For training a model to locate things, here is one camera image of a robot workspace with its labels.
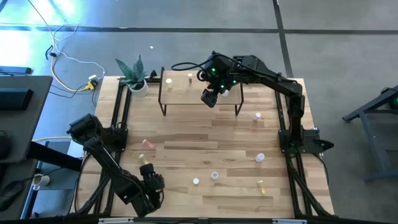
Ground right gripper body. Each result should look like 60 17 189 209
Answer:
201 52 241 92

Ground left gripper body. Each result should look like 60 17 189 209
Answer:
143 173 167 202

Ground wooden shelf black legs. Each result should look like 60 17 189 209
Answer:
157 66 245 117

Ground snake plant white pot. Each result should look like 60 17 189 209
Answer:
114 55 150 99

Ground white floor box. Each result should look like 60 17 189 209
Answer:
67 133 86 158

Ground black desk leg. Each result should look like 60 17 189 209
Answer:
26 141 83 172

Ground paper cup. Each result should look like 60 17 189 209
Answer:
32 173 51 191

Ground black desk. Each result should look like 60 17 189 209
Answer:
0 75 53 164

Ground dark grey desk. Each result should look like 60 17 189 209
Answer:
0 159 40 222

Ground black oblong desk device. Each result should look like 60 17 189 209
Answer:
0 88 34 111

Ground grey metal stand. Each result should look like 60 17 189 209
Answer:
341 84 398 183

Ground black flat device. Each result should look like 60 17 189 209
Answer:
0 65 33 75

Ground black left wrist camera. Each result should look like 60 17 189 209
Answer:
139 162 155 177

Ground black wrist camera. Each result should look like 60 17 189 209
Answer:
200 88 219 109
139 162 155 177

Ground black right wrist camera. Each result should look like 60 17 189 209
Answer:
200 88 219 109

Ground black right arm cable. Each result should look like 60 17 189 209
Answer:
170 52 218 72

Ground silver metal bracket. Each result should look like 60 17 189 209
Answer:
272 218 308 224
98 217 134 224

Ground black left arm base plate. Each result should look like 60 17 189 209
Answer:
76 126 129 152

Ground yellow floor cable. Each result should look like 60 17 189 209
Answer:
32 135 73 142
27 0 94 93

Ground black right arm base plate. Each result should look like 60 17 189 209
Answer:
278 128 335 156

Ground black aluminium table frame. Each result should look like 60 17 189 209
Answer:
73 76 336 224

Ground white floor cable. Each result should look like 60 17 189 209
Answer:
51 23 107 80

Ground black floor cable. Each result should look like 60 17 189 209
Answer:
45 45 60 60

